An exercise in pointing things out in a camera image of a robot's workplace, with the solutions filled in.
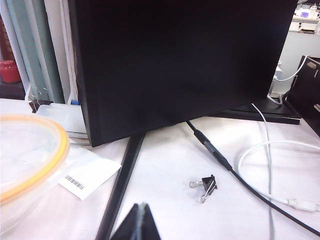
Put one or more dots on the black monitor stand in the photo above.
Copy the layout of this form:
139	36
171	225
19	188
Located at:
127	162

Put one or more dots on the teal file folder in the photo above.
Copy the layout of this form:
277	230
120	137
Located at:
32	50

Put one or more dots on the white printed sachet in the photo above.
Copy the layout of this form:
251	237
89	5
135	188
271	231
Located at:
87	180

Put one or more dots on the red round object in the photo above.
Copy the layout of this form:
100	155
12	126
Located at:
8	71

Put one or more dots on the clear plastic folder stack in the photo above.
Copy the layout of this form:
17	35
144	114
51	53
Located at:
65	117

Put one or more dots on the black binder clip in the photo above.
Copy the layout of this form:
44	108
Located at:
208	182
37	103

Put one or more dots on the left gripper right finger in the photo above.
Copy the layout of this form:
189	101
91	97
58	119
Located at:
150	227

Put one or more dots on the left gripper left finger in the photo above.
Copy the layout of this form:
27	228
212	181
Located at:
127	227

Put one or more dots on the clear container with orange rim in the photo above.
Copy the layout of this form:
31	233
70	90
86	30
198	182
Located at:
32	155

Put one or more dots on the large black monitor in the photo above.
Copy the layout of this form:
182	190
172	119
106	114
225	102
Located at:
175	62

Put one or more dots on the white file folder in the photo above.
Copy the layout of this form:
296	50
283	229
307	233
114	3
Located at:
60	50

